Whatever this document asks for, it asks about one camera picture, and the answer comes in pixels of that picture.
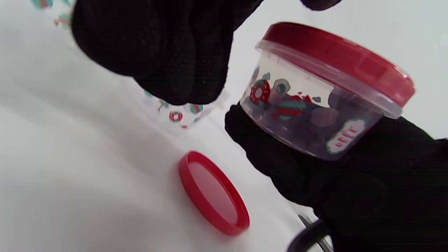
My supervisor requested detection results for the person's left hand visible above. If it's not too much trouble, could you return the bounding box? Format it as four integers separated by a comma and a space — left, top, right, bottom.
71, 0, 343, 105

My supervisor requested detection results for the large clear food storage container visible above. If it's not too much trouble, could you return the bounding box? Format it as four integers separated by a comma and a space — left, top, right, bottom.
143, 87, 230, 130

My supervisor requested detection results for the black strap loop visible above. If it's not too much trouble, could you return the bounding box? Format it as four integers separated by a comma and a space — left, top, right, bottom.
287, 215, 333, 252

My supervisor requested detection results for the medium red container lid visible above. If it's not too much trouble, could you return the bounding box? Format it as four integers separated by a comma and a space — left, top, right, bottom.
178, 150, 250, 237

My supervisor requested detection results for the small clear food storage container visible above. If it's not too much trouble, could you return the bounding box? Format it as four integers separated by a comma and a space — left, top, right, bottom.
241, 40, 403, 161

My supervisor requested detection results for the person's right hand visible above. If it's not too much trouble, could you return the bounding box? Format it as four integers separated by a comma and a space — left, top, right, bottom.
225, 101, 448, 252

